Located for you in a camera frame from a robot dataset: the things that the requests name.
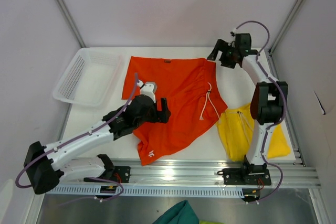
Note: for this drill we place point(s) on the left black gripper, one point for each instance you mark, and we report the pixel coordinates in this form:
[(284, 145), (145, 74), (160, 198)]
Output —
[(160, 116)]

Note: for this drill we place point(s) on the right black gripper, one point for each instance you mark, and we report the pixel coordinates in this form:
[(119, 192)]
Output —
[(220, 45)]

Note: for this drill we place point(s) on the orange shorts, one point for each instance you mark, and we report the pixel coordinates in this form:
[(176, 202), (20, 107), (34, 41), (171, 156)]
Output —
[(190, 88)]

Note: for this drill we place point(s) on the yellow shorts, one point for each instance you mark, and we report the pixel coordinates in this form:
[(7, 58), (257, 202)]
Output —
[(235, 130)]

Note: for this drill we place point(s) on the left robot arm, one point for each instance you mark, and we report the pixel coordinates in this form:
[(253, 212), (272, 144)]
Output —
[(48, 165)]

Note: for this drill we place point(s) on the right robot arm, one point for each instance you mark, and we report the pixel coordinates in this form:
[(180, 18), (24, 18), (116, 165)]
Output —
[(269, 102)]

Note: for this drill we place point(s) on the white plastic basket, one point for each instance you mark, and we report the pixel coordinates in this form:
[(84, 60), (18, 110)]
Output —
[(88, 78)]

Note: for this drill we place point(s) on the teal cloth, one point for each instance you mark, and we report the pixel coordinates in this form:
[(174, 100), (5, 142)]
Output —
[(180, 213)]

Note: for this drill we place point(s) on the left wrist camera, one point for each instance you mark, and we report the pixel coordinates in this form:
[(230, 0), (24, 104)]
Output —
[(148, 89)]

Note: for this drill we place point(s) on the aluminium mounting rail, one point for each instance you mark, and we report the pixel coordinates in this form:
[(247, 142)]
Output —
[(204, 174)]

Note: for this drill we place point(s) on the right side aluminium rail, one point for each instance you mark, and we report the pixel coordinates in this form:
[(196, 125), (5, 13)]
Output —
[(295, 157)]

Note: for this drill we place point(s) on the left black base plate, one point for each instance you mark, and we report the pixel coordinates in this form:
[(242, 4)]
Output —
[(120, 174)]

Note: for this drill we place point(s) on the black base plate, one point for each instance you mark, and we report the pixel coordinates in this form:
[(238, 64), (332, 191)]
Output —
[(120, 174), (246, 176)]

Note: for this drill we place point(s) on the slotted cable duct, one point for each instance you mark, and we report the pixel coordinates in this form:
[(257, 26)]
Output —
[(154, 191)]

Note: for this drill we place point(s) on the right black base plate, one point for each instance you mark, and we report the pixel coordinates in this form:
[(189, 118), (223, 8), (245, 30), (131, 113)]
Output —
[(246, 176)]

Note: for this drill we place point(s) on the right aluminium corner post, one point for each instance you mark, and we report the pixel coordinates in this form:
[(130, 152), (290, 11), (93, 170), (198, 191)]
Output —
[(294, 11)]

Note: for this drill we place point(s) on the aluminium corner post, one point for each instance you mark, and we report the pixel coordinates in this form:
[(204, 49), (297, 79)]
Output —
[(294, 11), (70, 22)]

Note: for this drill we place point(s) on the left aluminium corner post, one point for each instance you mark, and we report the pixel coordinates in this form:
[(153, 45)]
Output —
[(70, 22)]

